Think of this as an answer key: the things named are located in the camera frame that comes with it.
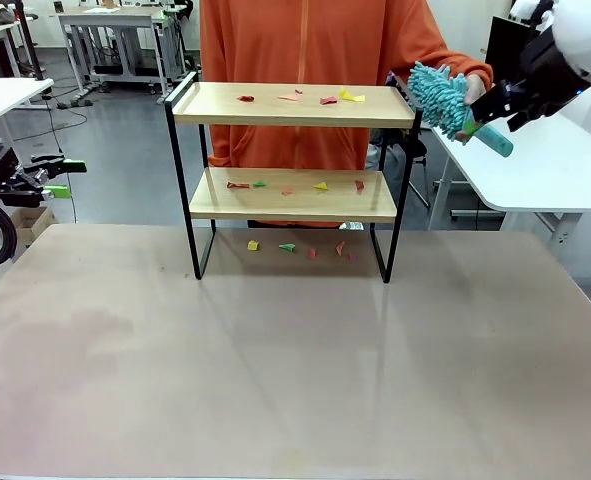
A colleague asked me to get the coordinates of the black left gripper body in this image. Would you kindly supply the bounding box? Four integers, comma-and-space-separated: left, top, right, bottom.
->
0, 145, 44, 208

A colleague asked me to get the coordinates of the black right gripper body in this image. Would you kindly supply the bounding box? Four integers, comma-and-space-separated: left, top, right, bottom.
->
498, 22, 591, 121

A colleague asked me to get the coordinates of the teal chenille duster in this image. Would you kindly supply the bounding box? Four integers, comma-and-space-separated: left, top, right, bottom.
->
406, 60, 516, 159

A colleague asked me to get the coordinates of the person's left forearm orange sleeve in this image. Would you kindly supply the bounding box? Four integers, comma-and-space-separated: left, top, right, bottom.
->
439, 48, 495, 94

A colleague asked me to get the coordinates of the person's left hand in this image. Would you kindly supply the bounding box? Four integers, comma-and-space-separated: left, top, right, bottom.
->
462, 73, 489, 106

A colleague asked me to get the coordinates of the cardboard box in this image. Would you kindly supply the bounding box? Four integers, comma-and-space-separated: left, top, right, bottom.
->
8, 205, 59, 249

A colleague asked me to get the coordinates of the black monitor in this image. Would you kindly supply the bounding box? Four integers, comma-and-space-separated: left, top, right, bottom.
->
483, 15, 532, 85

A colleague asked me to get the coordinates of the large white desk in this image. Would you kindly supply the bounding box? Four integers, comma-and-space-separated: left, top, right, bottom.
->
417, 82, 591, 247

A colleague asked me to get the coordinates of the black office chair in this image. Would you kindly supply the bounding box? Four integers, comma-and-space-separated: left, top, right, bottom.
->
369, 127, 432, 211

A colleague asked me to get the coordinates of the black pole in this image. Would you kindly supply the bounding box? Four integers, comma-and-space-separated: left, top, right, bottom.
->
13, 0, 45, 83

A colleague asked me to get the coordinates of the grey metal workbench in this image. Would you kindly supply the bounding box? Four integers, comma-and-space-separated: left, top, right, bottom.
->
56, 5, 187, 99

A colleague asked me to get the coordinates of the person in orange hoodie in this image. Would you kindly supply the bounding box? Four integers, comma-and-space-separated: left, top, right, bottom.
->
199, 0, 456, 229

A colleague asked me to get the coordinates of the two-tier wooden shelf black frame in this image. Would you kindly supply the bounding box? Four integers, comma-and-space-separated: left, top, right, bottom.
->
163, 70, 425, 285

